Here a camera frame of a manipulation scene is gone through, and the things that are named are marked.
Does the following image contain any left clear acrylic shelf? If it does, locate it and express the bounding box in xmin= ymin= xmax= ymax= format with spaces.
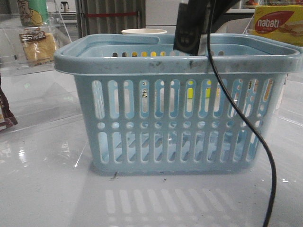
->
xmin=0 ymin=14 xmax=80 ymax=139

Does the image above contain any white cabinet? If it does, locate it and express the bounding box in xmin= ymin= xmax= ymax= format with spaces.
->
xmin=145 ymin=0 xmax=188 ymax=34

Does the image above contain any black tissue pack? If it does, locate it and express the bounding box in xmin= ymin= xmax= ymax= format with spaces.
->
xmin=173 ymin=0 xmax=212 ymax=56

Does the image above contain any light blue plastic basket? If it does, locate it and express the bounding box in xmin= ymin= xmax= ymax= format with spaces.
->
xmin=54 ymin=34 xmax=303 ymax=174

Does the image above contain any packaged bread slice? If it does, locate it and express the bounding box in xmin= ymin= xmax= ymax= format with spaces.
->
xmin=19 ymin=27 xmax=57 ymax=66

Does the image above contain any red barrier belt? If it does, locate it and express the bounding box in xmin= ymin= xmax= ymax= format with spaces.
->
xmin=86 ymin=12 xmax=138 ymax=18

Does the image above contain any clear acrylic tiered shelf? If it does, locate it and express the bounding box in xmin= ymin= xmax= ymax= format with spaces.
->
xmin=243 ymin=16 xmax=303 ymax=126

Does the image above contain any brown snack packet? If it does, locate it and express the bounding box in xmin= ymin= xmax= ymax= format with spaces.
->
xmin=0 ymin=89 xmax=18 ymax=131

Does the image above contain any black cable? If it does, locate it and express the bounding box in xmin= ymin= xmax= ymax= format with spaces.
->
xmin=206 ymin=0 xmax=277 ymax=227

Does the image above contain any green cartoon can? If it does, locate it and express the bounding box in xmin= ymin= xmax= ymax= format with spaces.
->
xmin=17 ymin=0 xmax=49 ymax=27

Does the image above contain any yellow nabati wafer box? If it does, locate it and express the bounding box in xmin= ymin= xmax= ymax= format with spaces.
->
xmin=249 ymin=5 xmax=303 ymax=46

